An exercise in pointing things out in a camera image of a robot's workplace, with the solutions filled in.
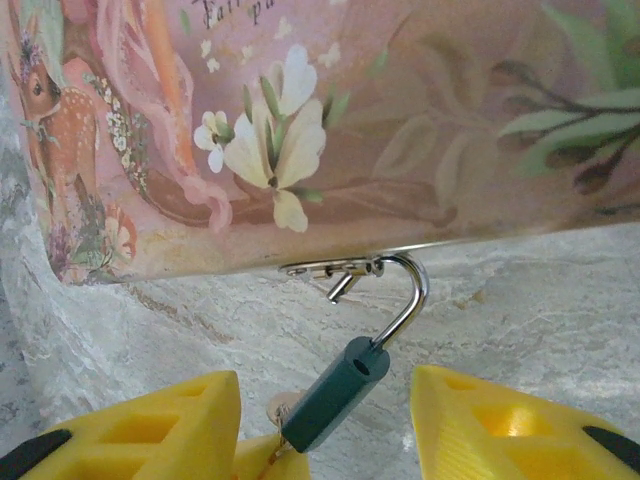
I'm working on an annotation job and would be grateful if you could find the silver box hasp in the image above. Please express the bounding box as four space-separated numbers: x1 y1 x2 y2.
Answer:
278 254 386 305

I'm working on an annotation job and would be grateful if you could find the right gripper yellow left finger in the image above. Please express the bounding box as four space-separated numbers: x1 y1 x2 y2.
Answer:
0 370 312 480

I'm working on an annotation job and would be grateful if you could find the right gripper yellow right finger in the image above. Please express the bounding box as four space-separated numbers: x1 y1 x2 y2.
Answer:
412 364 640 480

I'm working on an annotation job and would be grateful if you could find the small blue padlock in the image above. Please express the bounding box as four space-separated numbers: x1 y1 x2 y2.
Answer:
282 253 430 454

